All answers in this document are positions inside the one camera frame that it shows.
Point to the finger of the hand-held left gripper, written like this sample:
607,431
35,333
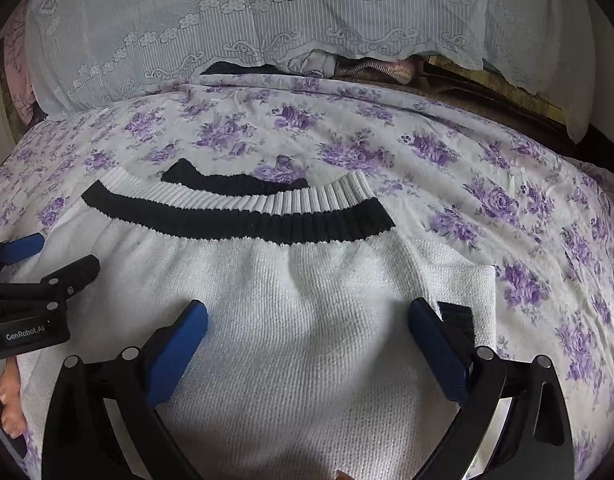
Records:
72,272
22,248

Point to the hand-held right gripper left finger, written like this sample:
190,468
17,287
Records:
179,350

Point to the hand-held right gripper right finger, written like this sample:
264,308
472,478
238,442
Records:
437,355

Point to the white knitted sweater black stripes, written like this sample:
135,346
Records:
307,310

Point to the person's left hand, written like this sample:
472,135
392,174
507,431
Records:
12,400

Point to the purple floral bedsheet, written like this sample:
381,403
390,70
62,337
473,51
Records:
437,170

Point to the striped pink cloth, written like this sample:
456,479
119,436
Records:
377,70

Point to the light blue lace cloth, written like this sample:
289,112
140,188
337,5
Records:
237,10

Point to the grey cloth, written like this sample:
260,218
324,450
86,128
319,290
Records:
312,65

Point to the dark wooden bed frame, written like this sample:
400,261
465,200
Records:
487,95

